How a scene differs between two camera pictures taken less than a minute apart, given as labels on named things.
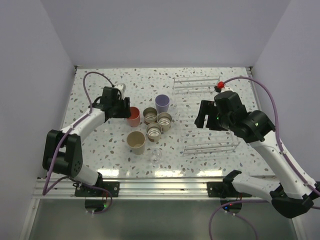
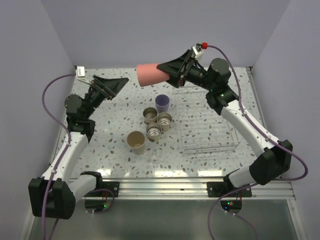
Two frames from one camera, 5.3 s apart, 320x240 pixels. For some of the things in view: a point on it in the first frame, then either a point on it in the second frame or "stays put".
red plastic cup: (134, 120) to (148, 74)
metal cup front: (154, 131) stays put
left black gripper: (125, 112) to (115, 85)
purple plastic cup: (162, 103) stays put
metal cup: (150, 115) stays put
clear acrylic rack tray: (189, 93) stays put
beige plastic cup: (136, 140) stays put
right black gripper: (207, 107) to (180, 68)
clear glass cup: (156, 160) stays put
